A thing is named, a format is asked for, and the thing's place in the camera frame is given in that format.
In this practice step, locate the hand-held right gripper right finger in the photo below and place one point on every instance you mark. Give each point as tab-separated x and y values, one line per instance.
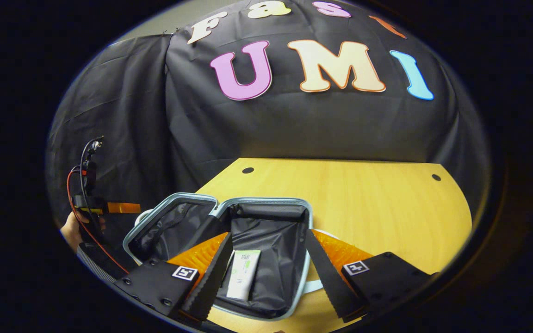
329	277

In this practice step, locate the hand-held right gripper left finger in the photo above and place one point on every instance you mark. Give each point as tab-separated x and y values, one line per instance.
211	277

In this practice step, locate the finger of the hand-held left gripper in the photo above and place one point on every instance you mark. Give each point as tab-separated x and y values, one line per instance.
123	208

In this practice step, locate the white skin care tube green label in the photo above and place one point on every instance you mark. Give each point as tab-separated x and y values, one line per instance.
244	275

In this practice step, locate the small light blue suitcase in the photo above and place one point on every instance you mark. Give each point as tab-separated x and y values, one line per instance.
278	259

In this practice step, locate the black backdrop cloth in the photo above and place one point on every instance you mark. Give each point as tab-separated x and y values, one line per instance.
294	125

